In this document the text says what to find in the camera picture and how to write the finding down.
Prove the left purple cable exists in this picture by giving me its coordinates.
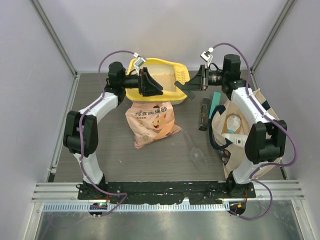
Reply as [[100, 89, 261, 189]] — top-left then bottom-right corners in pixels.
[[78, 49, 140, 216]]

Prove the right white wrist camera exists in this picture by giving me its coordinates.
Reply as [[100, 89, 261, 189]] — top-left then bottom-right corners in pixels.
[[200, 47, 215, 67]]

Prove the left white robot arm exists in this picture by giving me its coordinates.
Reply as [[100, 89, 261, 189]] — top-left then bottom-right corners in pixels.
[[63, 57, 163, 200]]

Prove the aluminium rail frame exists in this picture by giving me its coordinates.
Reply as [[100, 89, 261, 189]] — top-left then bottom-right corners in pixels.
[[31, 180, 305, 203]]

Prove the beige canvas tote bag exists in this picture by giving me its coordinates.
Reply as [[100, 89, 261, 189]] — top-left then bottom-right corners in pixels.
[[209, 86, 287, 184]]

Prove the clear plastic scoop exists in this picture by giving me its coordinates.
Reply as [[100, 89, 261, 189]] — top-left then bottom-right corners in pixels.
[[183, 131, 207, 171]]

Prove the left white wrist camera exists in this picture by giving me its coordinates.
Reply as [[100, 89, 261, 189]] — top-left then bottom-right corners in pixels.
[[133, 52, 147, 74]]

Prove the pink cat litter bag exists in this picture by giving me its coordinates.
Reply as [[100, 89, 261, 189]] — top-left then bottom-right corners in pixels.
[[125, 101, 182, 149]]

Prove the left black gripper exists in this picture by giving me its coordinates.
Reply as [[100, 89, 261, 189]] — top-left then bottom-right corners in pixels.
[[121, 68, 164, 98]]

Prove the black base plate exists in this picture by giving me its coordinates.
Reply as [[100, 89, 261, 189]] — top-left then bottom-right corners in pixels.
[[76, 179, 256, 205]]

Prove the yellow slotted litter scoop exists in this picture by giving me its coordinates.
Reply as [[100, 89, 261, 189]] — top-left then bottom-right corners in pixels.
[[174, 66, 190, 85]]

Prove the black bag clip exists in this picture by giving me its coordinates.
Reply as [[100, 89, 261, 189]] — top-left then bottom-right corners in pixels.
[[174, 81, 195, 100]]

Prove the white slotted cable duct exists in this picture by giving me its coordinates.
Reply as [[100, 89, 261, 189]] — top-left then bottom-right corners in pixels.
[[42, 201, 230, 214]]

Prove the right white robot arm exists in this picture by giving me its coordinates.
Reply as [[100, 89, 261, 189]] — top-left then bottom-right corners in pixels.
[[177, 54, 287, 198]]

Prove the teal flat stick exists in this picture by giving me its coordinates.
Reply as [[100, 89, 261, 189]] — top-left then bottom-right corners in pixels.
[[209, 92, 221, 117]]

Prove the yellow litter box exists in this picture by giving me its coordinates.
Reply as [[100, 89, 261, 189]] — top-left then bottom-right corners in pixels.
[[126, 58, 187, 105]]

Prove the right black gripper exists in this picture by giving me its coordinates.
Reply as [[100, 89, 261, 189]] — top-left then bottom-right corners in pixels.
[[182, 65, 227, 91]]

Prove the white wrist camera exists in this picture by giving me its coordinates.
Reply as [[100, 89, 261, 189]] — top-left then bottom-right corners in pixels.
[[133, 52, 147, 74], [200, 47, 215, 67]]

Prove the blue white pouch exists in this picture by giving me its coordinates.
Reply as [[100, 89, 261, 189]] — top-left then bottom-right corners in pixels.
[[225, 114, 242, 134]]

